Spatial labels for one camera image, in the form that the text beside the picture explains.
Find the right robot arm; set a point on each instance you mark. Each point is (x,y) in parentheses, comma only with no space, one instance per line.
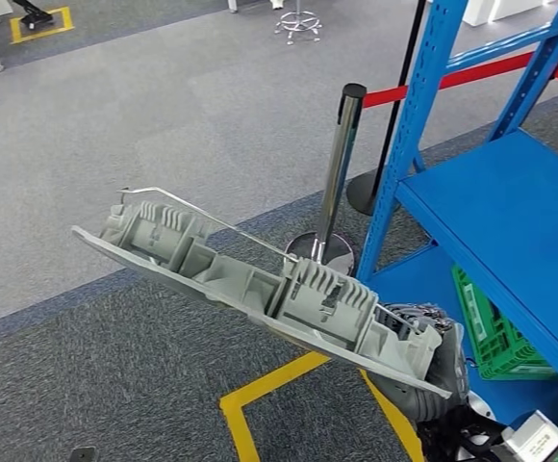
(423,408)

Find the black equipment base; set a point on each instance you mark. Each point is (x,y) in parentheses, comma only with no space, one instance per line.
(33,16)

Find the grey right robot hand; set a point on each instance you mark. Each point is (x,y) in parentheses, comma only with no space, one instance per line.
(454,363)

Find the white panel desk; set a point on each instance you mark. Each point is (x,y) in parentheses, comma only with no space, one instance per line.
(231,5)
(500,9)

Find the grey metal robot bracket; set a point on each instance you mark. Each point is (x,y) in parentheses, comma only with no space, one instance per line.
(82,454)

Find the long grey plastic car part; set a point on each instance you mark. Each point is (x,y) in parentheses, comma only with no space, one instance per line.
(260,300)

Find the chrome stanchion post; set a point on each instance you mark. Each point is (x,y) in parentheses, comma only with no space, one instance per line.
(337,172)

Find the blue metal shelf rack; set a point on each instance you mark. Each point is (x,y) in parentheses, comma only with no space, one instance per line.
(500,210)

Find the black round stool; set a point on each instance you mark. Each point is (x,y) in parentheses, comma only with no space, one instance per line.
(298,22)

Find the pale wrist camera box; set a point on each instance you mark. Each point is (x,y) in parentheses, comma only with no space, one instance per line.
(534,440)

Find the black stanchion post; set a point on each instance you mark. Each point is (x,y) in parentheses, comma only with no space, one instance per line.
(361,194)

